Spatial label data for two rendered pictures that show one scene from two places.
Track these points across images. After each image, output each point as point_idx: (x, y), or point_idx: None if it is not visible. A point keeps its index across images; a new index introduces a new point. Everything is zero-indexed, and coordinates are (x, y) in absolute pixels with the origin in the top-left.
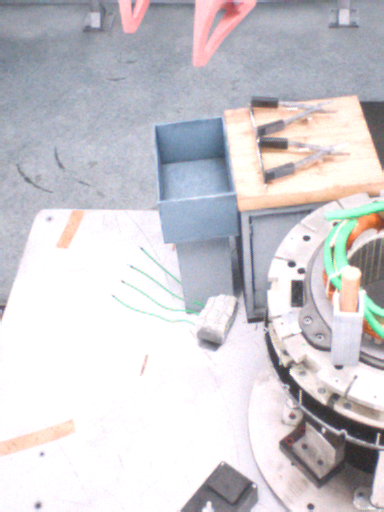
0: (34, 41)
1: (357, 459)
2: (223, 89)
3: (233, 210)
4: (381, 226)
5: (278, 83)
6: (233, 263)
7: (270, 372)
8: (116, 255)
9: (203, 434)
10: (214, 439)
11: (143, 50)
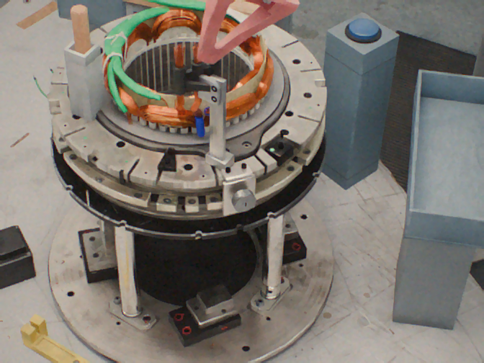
0: None
1: (146, 280)
2: (365, 6)
3: (121, 1)
4: (196, 28)
5: (426, 19)
6: None
7: None
8: (62, 48)
9: (28, 209)
10: (34, 217)
11: None
